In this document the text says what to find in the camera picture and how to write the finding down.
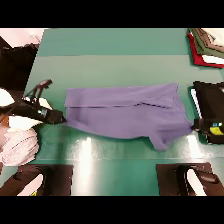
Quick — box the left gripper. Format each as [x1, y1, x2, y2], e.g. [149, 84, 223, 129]
[39, 108, 67, 125]

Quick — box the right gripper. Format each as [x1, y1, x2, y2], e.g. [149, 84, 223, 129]
[191, 117, 224, 145]

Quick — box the purple shirt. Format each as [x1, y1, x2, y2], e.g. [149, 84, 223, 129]
[63, 82, 195, 152]

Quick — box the black garment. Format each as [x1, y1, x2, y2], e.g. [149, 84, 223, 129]
[192, 80, 224, 122]

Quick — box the pale lilac garment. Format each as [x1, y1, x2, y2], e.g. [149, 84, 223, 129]
[0, 127, 41, 167]

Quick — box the red garment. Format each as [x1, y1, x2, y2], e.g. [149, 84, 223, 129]
[187, 31, 224, 70]

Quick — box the dark green garment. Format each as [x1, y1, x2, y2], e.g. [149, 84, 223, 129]
[189, 28, 224, 55]

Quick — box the white garment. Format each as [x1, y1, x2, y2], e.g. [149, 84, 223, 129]
[201, 27, 224, 46]

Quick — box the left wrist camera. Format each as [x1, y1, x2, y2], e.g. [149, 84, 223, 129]
[24, 78, 54, 102]

